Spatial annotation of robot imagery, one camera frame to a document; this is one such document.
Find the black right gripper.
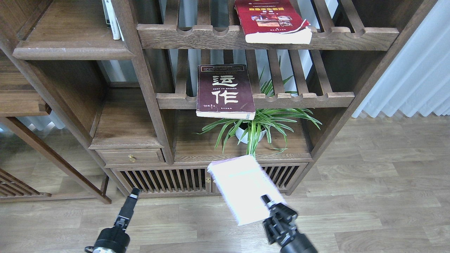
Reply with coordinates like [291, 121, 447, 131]
[261, 194, 318, 253]

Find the dark maroon book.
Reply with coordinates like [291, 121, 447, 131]
[196, 64, 256, 120]

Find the dark wooden bookshelf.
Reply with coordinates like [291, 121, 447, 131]
[1, 0, 437, 197]

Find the white curtain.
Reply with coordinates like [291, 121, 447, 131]
[352, 0, 450, 118]

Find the wooden side rack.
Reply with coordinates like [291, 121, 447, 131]
[0, 117, 52, 203]

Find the green spider plant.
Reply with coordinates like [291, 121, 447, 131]
[195, 56, 322, 162]

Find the white plant pot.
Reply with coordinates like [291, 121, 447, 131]
[235, 123, 266, 144]

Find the white lilac book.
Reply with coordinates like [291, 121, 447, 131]
[207, 155, 286, 226]

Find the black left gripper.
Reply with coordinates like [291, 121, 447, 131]
[84, 188, 141, 253]

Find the white upright book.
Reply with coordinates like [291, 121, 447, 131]
[102, 0, 124, 41]

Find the red book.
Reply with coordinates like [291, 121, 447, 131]
[234, 0, 312, 44]

